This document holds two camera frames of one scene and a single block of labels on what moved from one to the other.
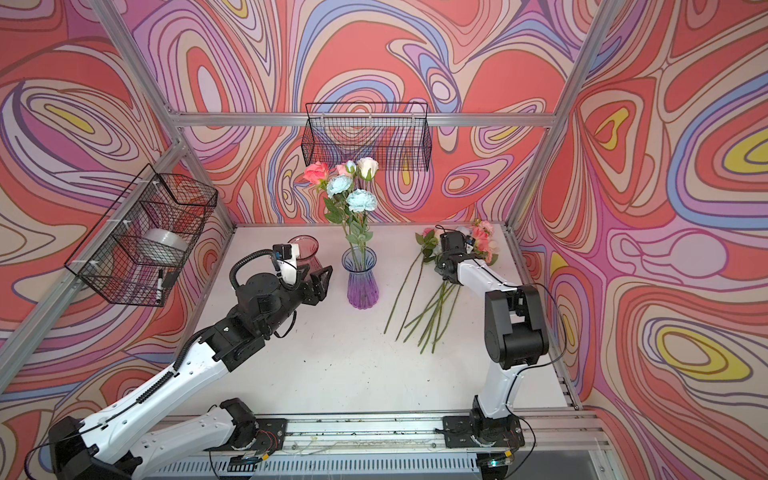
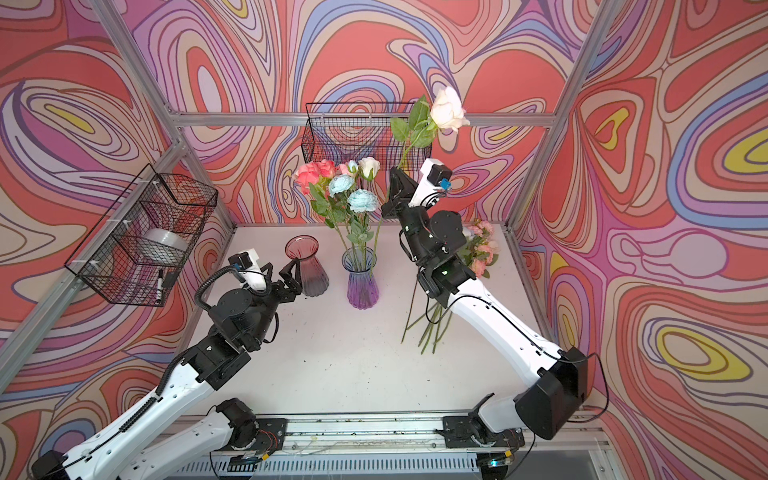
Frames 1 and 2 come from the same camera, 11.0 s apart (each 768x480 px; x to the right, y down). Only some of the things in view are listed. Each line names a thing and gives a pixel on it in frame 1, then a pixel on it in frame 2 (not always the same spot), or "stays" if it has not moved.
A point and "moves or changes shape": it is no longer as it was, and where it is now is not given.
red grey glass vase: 308,247 stays
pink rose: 316,173 moves or changes shape
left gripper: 318,292 → 292,288
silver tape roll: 165,239 stays
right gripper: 441,268 → 405,187
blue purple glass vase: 362,282 stays
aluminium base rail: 549,447 stays
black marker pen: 160,287 stays
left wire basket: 138,249 stays
